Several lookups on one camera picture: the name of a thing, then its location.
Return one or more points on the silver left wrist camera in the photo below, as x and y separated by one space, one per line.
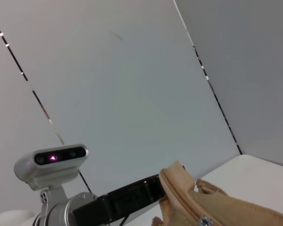
54 160

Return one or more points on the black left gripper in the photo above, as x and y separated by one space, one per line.
108 207

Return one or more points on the white and silver left robot arm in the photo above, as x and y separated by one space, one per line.
59 215

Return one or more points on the khaki canvas food bag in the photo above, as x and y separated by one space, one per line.
226 207

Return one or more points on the silver left camera bracket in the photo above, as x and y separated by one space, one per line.
53 197

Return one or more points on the silver metal zipper pull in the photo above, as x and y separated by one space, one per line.
204 221

